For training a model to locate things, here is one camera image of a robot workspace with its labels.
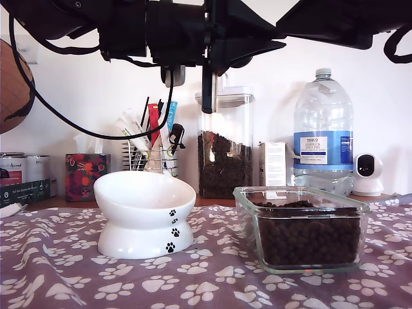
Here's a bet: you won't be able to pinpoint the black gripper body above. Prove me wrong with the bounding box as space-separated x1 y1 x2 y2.
147 0 223 114

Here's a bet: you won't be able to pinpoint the white ceramic paw-print cat bowl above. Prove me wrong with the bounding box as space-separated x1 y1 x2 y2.
93 171 197 260

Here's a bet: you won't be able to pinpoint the tall clear jar white lid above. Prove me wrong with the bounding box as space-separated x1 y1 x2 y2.
194 73 257 200

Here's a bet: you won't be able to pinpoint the large clear water bottle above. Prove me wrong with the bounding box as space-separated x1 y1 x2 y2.
292 68 355 197

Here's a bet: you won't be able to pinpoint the blue treat sachet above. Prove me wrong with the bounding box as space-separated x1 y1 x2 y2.
164 100 179 133

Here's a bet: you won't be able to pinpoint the thin black stick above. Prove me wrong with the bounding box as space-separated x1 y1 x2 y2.
140 96 151 129

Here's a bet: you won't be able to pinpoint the red treat sachet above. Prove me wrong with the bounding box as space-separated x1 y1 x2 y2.
147 102 163 147

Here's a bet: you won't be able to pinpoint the black plastic clip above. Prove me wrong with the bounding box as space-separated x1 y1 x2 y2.
168 124 187 156

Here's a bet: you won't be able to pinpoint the white sachet with script print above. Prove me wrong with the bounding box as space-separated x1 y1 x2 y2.
122 109 151 151

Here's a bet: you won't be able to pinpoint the white sachet with green print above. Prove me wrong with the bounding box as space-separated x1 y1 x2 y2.
115 117 152 159

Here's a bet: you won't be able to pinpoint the small grey printed carton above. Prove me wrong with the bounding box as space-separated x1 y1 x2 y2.
258 142 288 187

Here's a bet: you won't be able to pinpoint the brown kibble in tall jar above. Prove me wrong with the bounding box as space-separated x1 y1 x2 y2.
196 129 253 200

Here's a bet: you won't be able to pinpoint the white tissue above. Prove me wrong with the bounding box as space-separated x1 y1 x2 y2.
73 132 104 155

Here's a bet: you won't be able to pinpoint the square clear glass dish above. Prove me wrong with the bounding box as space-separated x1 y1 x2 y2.
232 185 371 275

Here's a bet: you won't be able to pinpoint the floral tissue box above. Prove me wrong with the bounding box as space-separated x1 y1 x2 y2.
65 153 112 203

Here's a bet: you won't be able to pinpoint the round brown woven disc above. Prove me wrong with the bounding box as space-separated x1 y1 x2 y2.
0 38 36 135

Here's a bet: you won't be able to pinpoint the tin can with white label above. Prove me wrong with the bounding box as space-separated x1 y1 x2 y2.
26 154 52 183

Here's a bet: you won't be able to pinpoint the brown kibble mass in dish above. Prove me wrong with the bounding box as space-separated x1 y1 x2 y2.
256 200 361 267

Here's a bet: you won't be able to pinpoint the tin can with red label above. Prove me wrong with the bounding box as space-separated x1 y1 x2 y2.
0 152 28 187

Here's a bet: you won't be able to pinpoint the dark green flat carton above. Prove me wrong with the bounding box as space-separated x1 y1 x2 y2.
0 178 53 209

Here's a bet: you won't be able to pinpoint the purple paw-print cloth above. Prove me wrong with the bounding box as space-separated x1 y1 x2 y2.
0 194 412 309

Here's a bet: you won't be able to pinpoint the small white flat dish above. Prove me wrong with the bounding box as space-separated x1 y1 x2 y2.
0 203 28 220

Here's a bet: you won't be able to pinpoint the thick black sleeved cable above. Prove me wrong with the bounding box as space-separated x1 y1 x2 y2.
382 27 412 64

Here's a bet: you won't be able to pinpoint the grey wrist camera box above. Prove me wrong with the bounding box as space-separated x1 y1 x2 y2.
160 65 187 87

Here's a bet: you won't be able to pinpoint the black arm loop cable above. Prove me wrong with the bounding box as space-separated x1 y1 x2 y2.
32 30 100 54

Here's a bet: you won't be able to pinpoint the long black camera cable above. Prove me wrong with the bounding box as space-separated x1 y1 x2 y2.
8 15 176 141

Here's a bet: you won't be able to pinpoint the chrome wire basket holder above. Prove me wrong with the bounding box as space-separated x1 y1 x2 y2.
121 141 179 178

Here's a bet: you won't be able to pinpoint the white wall switch plate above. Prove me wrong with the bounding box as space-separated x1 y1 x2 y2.
15 41 39 65

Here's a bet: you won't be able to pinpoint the small white round camera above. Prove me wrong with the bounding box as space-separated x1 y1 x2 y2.
351 153 385 198

